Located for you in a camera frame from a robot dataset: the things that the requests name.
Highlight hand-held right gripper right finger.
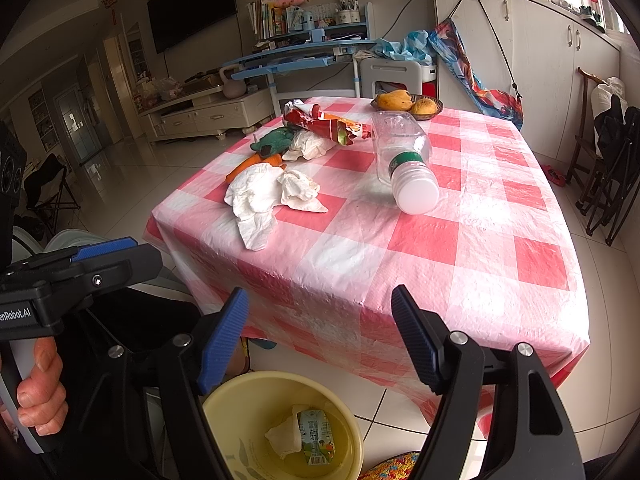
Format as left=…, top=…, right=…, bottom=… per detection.
left=390, top=284, right=586, bottom=480

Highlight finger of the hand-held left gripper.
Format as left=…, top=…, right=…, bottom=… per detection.
left=47, top=244, right=165, bottom=311
left=30, top=239, right=140, bottom=273

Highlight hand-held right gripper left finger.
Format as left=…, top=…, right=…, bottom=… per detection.
left=107, top=287, right=251, bottom=480

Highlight yellow plastic bin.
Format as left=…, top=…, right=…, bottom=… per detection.
left=202, top=370, right=365, bottom=480

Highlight large white tissue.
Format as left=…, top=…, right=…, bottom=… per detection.
left=224, top=164, right=286, bottom=252

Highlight stained white tissue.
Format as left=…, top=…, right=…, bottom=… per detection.
left=277, top=169, right=330, bottom=213

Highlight green wrapper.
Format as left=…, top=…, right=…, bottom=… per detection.
left=250, top=127, right=301, bottom=155

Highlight clear plastic bottle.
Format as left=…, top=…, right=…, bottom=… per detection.
left=371, top=110, right=441, bottom=215

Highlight person's left hand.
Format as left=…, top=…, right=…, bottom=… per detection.
left=15, top=337, right=68, bottom=436

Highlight pale grey rounded object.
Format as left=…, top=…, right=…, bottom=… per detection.
left=10, top=225, right=96, bottom=266

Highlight small black folding chair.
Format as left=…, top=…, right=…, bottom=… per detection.
left=25, top=154, right=82, bottom=221

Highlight red white checked tablecloth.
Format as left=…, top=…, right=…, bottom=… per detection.
left=144, top=96, right=591, bottom=441

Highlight folded white tissue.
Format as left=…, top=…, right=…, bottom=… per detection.
left=264, top=404, right=303, bottom=461

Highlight glass interior door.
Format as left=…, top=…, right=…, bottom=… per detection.
left=52, top=85, right=103, bottom=163

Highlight colourful crochet mat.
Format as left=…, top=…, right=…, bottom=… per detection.
left=360, top=451, right=426, bottom=480

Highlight small milk carton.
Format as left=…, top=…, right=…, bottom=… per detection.
left=297, top=407, right=335, bottom=466

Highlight orange wrapper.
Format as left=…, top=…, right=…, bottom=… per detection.
left=226, top=152, right=266, bottom=182

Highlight plastic bags of goods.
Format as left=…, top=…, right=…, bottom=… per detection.
left=137, top=77, right=183, bottom=108

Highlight white television stand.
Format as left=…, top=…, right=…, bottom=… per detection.
left=139, top=85, right=275, bottom=143

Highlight pink kettlebell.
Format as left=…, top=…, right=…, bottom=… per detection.
left=219, top=64, right=247, bottom=100

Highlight crumpled white plastic bag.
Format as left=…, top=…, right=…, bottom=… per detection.
left=282, top=131, right=336, bottom=162

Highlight dark woven fruit basket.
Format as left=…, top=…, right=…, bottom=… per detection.
left=370, top=94, right=445, bottom=121

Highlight red snack packet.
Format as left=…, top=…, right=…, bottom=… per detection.
left=282, top=100, right=376, bottom=147

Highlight black flat television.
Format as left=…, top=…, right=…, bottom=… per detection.
left=146, top=0, right=238, bottom=55

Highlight colourful printed bag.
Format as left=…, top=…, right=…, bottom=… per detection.
left=427, top=0, right=525, bottom=131

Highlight white plastic chair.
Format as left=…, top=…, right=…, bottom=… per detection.
left=359, top=57, right=436, bottom=98

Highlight blue study desk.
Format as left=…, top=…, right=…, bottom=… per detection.
left=220, top=2, right=378, bottom=116

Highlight dark wooden chair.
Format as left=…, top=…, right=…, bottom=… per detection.
left=570, top=66, right=616, bottom=206

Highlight row of books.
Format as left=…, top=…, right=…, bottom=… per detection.
left=246, top=0, right=291, bottom=41

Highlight blue plastic bag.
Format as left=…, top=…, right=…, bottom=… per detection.
left=372, top=30, right=433, bottom=66

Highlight white cabinet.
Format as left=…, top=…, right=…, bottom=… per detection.
left=431, top=0, right=623, bottom=161

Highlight white sack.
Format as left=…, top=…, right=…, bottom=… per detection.
left=591, top=76, right=628, bottom=126

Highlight white pen holder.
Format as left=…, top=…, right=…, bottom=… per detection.
left=334, top=0, right=362, bottom=25

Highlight dark sneakers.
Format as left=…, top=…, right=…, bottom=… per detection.
left=579, top=5, right=607, bottom=33

